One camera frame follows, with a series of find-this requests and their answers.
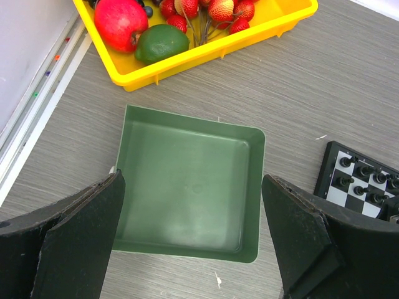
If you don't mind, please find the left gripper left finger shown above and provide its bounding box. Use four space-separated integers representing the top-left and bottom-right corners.
1 170 125 298

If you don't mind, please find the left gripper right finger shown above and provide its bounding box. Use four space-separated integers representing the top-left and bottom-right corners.
262 175 398 298

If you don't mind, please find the black white chessboard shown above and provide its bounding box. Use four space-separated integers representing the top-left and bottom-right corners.
314 141 398 218

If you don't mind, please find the green plastic tray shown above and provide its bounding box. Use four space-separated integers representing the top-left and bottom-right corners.
113 105 266 263

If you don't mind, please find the green lime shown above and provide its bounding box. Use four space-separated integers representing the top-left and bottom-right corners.
134 24 190 65

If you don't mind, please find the red mango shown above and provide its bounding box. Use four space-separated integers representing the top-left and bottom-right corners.
94 0 149 53

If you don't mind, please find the yellow plastic tray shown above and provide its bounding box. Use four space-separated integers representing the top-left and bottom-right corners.
74 1 318 92

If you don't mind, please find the black grape bunch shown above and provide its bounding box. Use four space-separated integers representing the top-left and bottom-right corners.
86 0 153 18

